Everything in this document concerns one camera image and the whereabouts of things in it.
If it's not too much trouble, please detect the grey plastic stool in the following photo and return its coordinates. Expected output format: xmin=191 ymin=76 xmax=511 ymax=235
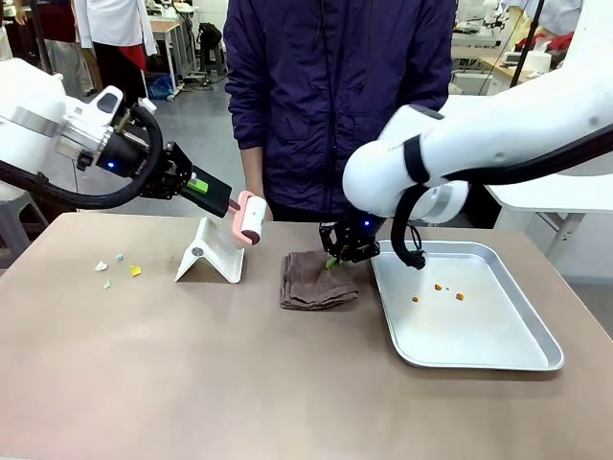
xmin=0 ymin=191 xmax=50 ymax=269

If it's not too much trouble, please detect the wooden workbench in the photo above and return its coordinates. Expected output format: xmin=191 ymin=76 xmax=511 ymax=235
xmin=478 ymin=55 xmax=561 ymax=97

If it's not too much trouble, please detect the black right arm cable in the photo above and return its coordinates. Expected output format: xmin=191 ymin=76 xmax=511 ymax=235
xmin=390 ymin=123 xmax=613 ymax=270

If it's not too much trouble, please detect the person's right forearm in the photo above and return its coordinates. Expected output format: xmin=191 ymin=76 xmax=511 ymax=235
xmin=240 ymin=145 xmax=267 ymax=191

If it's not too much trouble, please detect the pink handled lint roller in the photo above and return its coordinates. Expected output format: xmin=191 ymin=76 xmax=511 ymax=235
xmin=227 ymin=190 xmax=268 ymax=248

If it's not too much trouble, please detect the black strap on arm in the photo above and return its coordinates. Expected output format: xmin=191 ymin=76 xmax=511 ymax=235
xmin=402 ymin=135 xmax=431 ymax=184

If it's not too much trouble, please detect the white folded stand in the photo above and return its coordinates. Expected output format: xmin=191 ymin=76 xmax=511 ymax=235
xmin=174 ymin=216 xmax=246 ymax=284

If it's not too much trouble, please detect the black pole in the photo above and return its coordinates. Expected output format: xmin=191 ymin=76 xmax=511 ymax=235
xmin=31 ymin=0 xmax=55 ymax=76
xmin=508 ymin=0 xmax=547 ymax=90

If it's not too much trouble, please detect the blue plastic bag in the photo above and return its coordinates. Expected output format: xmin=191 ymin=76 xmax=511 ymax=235
xmin=146 ymin=75 xmax=176 ymax=102

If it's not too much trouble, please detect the red cloth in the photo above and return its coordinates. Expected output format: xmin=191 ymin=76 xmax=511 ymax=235
xmin=545 ymin=32 xmax=576 ymax=53

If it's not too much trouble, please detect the wooden desk with white legs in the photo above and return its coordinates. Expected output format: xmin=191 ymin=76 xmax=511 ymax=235
xmin=148 ymin=16 xmax=195 ymax=100

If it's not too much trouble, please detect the black stool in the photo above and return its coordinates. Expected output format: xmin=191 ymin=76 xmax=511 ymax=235
xmin=196 ymin=22 xmax=227 ymax=77

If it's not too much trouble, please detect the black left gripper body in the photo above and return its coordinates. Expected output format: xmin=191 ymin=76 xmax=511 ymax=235
xmin=97 ymin=132 xmax=168 ymax=196

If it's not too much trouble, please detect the silver metal tray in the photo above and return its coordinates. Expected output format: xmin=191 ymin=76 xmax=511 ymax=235
xmin=370 ymin=240 xmax=565 ymax=372

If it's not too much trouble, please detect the brown towel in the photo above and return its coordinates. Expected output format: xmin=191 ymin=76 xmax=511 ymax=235
xmin=279 ymin=250 xmax=360 ymax=311

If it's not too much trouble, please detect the person's right hand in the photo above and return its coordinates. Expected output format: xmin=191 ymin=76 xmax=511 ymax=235
xmin=244 ymin=181 xmax=275 ymax=222

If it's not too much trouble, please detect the person in white shirt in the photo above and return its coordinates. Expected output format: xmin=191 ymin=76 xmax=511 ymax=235
xmin=73 ymin=0 xmax=158 ymax=109

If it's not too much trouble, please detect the large white table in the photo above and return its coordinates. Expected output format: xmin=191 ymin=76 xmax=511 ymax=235
xmin=483 ymin=172 xmax=613 ymax=263

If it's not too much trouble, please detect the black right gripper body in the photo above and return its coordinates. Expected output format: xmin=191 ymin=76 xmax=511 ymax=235
xmin=329 ymin=208 xmax=385 ymax=264

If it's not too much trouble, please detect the person in dark red top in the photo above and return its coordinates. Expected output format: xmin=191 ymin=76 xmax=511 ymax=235
xmin=0 ymin=0 xmax=97 ymax=97

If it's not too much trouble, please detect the person in purple jacket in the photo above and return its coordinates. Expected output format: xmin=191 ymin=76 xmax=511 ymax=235
xmin=223 ymin=0 xmax=456 ymax=224

